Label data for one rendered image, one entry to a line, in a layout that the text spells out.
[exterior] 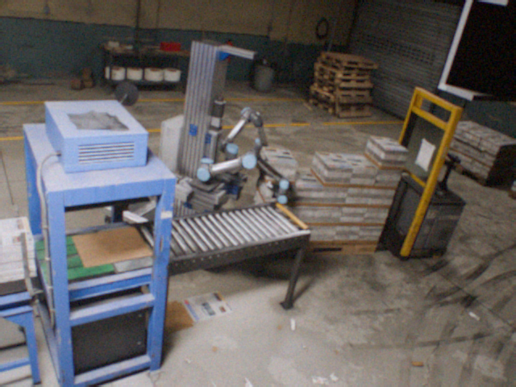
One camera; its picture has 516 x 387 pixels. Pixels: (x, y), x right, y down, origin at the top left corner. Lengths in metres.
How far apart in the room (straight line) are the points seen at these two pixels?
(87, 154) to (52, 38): 7.47
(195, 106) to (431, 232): 3.00
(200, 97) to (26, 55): 6.20
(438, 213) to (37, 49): 7.90
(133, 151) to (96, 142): 0.22
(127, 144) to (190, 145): 1.81
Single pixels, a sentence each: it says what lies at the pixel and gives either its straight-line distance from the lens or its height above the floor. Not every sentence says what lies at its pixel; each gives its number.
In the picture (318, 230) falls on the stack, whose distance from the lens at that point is 4.71.
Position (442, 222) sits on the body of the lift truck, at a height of 0.52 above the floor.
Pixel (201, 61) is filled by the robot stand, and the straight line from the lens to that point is 3.99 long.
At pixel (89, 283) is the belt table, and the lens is 2.86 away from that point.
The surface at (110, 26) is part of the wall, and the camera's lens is 9.99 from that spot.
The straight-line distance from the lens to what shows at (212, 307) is 3.90.
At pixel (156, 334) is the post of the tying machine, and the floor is 0.38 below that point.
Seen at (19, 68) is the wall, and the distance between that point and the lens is 9.83.
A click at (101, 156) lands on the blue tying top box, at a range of 2.44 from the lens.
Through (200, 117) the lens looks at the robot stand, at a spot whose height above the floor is 1.37.
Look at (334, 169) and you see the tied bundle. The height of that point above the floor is 1.03.
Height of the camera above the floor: 2.61
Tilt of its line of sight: 26 degrees down
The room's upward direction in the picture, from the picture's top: 11 degrees clockwise
